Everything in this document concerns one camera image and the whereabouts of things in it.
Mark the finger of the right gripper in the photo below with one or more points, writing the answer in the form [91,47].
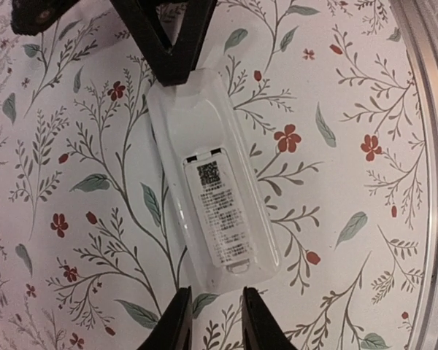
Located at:
[170,62]
[31,17]

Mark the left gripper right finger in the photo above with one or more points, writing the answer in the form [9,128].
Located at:
[260,329]

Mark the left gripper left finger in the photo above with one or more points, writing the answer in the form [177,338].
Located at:
[174,329]

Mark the floral patterned table mat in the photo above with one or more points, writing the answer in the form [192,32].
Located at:
[90,249]

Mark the white remote battery cover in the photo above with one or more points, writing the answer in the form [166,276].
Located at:
[220,210]

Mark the white remote control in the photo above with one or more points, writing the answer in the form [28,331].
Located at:
[192,119]

